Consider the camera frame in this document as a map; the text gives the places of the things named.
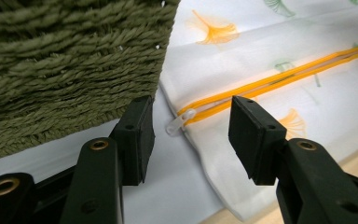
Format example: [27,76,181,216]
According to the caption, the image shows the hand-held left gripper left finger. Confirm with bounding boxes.
[109,95,156,187]

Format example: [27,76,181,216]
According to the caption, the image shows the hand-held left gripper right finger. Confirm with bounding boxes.
[227,95,288,187]

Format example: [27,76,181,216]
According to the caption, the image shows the white leaf-print laundry bag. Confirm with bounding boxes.
[159,0,358,222]

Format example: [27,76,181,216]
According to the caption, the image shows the green woven basket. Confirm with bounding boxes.
[0,0,181,164]

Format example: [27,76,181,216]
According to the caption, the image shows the white board table top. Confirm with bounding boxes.
[0,90,225,224]

